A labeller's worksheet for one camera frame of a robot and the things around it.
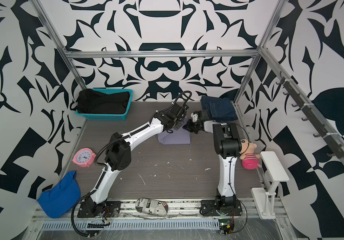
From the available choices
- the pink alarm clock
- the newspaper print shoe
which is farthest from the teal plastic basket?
the newspaper print shoe

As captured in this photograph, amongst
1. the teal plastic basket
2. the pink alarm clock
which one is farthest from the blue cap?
the teal plastic basket

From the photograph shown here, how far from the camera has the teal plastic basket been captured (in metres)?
1.04

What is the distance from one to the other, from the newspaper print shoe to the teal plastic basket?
545mm

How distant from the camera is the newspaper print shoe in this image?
0.73m

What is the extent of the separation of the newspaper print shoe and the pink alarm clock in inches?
14.5

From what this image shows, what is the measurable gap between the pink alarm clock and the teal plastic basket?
240 millimetres
